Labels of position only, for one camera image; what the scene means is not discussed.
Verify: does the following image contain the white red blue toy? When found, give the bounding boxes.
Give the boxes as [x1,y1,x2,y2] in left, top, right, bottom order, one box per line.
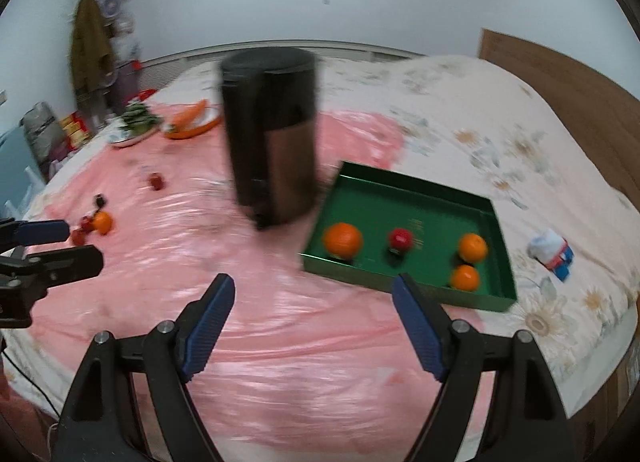
[529,228,575,283]

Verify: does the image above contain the white plate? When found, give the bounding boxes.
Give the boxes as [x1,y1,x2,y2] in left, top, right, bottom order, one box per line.
[109,122,163,149]

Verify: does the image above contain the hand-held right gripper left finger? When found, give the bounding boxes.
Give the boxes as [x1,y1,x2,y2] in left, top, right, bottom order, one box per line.
[52,273,236,462]

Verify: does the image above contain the orange-rimmed plate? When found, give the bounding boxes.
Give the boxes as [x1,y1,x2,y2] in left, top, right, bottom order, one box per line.
[165,106,223,141]

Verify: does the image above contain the purple plastic bin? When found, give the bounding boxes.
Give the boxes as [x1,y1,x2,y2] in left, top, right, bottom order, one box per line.
[112,60,143,112]

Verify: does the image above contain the red and yellow boxes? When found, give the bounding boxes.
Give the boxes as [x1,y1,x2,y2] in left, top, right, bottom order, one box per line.
[60,112,93,150]

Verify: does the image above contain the white slatted radiator cover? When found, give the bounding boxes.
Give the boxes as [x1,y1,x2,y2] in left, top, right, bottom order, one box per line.
[140,40,426,92]

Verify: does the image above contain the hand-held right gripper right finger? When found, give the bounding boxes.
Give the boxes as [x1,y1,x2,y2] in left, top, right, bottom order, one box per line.
[391,273,568,462]

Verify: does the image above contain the brown coat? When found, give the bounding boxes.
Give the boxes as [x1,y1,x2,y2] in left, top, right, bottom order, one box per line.
[69,0,113,92]

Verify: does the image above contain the bed with floral quilt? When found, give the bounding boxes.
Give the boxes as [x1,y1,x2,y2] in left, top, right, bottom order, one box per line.
[0,54,640,413]

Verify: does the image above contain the dark brown electric kettle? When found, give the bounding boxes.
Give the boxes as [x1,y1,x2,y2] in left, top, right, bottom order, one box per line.
[220,48,323,231]

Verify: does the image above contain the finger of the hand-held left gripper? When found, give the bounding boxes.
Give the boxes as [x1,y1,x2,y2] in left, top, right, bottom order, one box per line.
[20,244,104,287]
[10,219,71,246]

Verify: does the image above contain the green tray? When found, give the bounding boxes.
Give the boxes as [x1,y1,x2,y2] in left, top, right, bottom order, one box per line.
[299,161,517,313]

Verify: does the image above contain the pink plastic sheet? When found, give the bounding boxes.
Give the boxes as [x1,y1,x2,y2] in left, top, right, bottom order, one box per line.
[20,102,501,458]

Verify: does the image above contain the hanging clear plastic bags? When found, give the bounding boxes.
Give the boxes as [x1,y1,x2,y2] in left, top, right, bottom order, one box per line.
[112,12,141,62]

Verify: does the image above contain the wooden headboard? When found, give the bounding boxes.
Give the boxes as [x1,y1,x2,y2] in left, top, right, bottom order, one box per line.
[480,28,640,213]

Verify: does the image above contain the grey sack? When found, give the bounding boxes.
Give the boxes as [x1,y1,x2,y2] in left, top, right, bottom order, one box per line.
[22,102,63,163]

